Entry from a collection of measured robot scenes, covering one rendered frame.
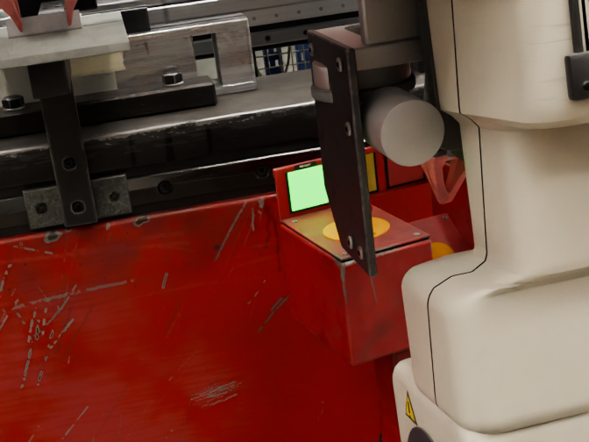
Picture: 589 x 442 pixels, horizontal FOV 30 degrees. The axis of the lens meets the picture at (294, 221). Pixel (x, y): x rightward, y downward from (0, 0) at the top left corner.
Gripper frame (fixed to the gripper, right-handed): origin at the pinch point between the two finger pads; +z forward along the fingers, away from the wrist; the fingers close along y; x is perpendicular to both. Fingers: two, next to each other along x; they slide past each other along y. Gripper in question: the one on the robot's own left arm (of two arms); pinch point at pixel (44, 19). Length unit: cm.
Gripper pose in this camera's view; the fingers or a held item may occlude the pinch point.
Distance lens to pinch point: 132.2
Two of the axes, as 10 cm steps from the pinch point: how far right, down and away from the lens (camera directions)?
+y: -9.8, 1.5, -1.5
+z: -0.1, 6.6, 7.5
